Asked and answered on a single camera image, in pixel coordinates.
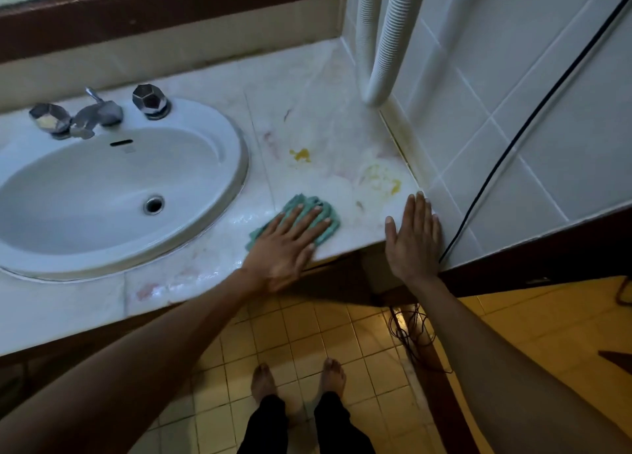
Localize person's left hand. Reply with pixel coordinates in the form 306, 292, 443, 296
241, 205, 332, 294

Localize person's right hand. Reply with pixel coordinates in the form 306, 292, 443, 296
384, 191, 443, 284

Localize green cleaning cloth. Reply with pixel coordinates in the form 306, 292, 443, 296
245, 194, 341, 252

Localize person's right forearm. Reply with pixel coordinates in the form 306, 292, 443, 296
412, 275, 632, 454

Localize person's left forearm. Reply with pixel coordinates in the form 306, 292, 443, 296
0, 268, 270, 454

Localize person's right foot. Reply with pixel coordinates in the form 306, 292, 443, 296
318, 358, 347, 399

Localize person's foot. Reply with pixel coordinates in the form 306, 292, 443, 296
251, 363, 278, 405
318, 358, 347, 399

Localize person's left foot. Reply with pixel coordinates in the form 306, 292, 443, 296
251, 363, 278, 405

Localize black trousers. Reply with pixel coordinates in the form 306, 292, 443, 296
237, 392, 376, 454

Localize dark wooden floor threshold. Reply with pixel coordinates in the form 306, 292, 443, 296
395, 306, 481, 454

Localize chrome faceted tap knob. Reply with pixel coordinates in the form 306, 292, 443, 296
29, 103, 73, 140
132, 84, 172, 121

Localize white oval sink basin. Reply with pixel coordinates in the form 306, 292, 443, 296
0, 98, 250, 282

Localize chrome faucet spout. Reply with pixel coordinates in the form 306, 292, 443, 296
69, 87, 124, 141

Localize tangled black cable bundle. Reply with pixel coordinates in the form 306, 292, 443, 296
387, 305, 452, 374

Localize white corrugated hose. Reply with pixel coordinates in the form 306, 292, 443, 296
363, 0, 433, 108
355, 0, 387, 90

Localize dark wooden mirror frame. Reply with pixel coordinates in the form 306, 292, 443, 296
0, 0, 349, 64

